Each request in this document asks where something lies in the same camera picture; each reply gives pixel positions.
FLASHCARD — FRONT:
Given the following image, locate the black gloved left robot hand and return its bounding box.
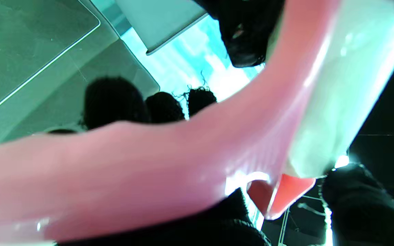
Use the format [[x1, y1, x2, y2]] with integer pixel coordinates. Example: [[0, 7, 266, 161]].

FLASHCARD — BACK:
[[192, 0, 286, 68]]

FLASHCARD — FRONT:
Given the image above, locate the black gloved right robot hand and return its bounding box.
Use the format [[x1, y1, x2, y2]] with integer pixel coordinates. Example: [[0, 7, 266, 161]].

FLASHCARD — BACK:
[[47, 77, 394, 246]]

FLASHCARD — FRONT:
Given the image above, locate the grey waste bin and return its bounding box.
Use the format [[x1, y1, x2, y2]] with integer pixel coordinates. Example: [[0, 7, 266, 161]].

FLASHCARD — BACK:
[[115, 0, 208, 56]]

